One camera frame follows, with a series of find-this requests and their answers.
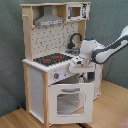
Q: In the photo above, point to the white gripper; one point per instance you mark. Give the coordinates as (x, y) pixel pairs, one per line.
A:
(79, 65)

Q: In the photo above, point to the white oven door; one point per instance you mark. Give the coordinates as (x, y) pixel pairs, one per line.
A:
(71, 103)

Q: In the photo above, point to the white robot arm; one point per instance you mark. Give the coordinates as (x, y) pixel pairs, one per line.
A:
(92, 51)

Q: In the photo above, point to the wooden toy kitchen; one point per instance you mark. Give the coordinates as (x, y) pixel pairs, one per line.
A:
(42, 41)

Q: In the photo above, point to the grey toy sink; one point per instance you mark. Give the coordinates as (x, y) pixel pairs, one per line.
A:
(73, 51)

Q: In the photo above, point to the black toy faucet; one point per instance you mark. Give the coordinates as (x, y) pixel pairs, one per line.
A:
(75, 38)

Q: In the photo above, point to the black toy stovetop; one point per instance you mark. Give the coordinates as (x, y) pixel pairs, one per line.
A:
(52, 59)

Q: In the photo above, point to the red left stove knob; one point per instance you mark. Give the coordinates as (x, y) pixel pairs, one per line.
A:
(56, 75)

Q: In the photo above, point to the white cabinet door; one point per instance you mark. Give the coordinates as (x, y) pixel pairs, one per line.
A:
(93, 74)

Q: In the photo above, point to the toy microwave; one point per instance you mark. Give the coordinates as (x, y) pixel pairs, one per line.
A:
(77, 11)

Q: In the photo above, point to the grey range hood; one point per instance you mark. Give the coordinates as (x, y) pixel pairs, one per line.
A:
(48, 18)

